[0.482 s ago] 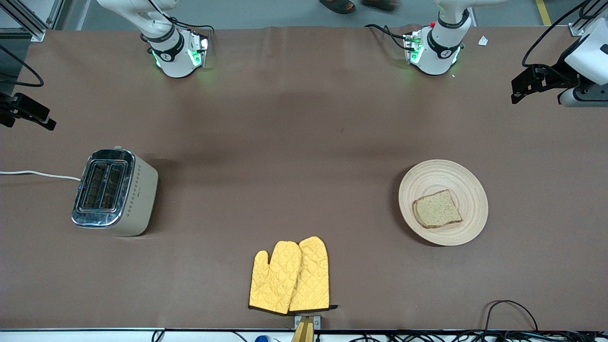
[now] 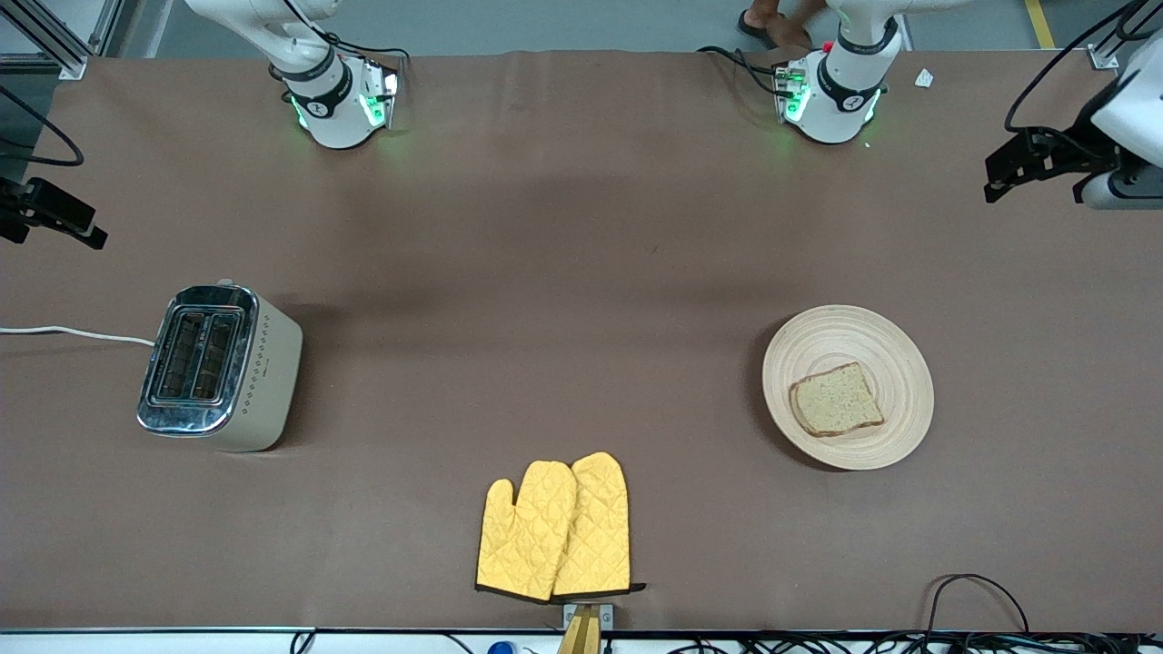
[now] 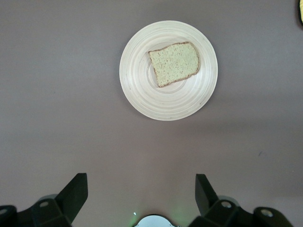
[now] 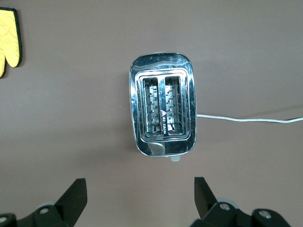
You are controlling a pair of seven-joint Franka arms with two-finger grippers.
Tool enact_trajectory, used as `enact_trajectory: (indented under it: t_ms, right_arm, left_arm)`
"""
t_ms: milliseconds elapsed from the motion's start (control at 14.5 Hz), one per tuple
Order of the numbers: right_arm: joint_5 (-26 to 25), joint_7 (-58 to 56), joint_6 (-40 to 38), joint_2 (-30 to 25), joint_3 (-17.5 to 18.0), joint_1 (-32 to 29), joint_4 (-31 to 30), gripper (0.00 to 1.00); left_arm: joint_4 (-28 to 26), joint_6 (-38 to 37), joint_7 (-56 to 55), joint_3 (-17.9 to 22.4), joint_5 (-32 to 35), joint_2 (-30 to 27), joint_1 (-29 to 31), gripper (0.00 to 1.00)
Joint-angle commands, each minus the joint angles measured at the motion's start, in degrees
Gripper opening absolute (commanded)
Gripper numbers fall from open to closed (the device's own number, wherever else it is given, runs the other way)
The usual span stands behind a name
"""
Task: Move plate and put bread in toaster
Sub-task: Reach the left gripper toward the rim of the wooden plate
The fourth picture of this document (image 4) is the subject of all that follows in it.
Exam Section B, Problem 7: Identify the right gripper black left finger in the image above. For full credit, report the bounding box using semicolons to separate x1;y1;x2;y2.
0;178;88;227

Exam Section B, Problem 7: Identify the white toaster power cable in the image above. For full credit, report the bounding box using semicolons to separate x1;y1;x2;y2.
196;113;303;124

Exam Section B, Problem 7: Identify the yellow quilted oven mitt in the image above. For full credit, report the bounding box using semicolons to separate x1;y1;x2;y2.
0;7;23;79

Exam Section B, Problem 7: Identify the silver and beige two-slot toaster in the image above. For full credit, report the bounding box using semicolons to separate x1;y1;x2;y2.
129;51;197;163

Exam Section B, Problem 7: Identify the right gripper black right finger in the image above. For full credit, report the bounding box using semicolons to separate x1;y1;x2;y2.
189;176;292;227

